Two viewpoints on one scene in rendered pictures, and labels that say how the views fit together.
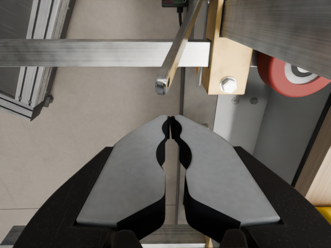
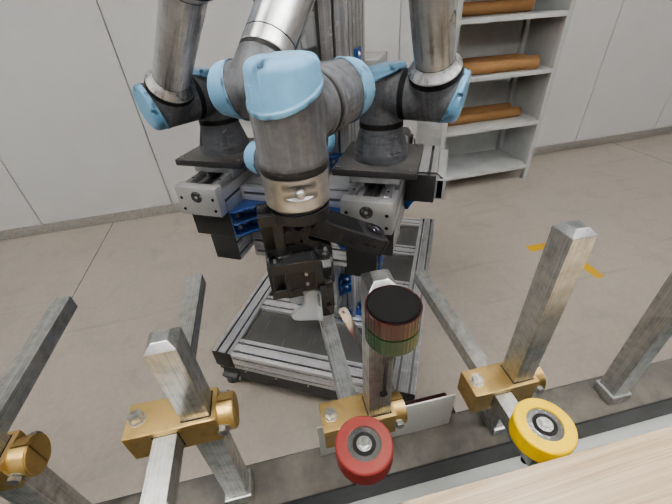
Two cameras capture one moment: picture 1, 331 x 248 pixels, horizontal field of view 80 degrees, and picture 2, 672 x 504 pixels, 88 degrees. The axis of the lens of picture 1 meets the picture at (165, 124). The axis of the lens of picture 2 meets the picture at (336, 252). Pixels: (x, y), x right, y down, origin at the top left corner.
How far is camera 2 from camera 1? 48 cm
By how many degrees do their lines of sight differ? 64
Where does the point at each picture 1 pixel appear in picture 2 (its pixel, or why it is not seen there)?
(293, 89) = (342, 443)
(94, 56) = (330, 334)
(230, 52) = (354, 407)
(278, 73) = (351, 424)
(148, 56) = (337, 362)
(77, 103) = not seen: hidden behind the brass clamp
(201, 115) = (266, 486)
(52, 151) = (147, 381)
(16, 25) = (316, 346)
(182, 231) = not seen: hidden behind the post
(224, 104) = not seen: outside the picture
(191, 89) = (299, 461)
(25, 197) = (70, 345)
